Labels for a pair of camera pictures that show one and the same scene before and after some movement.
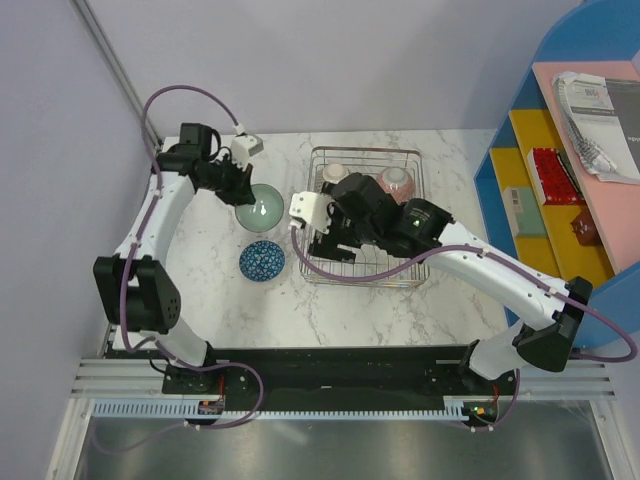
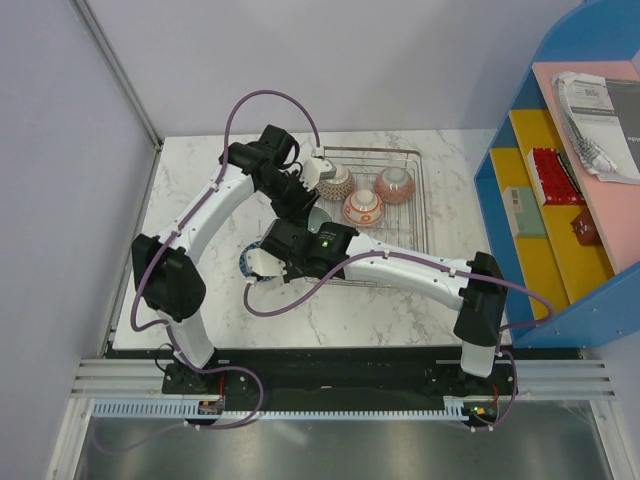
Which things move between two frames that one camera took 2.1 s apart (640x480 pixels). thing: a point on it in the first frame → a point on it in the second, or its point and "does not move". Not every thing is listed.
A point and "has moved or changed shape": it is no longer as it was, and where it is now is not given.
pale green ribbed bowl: x=266 y=212 has moved or changed shape
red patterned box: x=551 y=178 does not move
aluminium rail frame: x=100 y=378 does not move
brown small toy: x=585 y=229 does not move
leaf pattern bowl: x=398 y=182 does not move
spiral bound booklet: x=603 y=118 does not move
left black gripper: x=241 y=192 → x=296 y=212
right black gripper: x=325 y=245 → x=291 y=274
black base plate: x=346 y=375 does not move
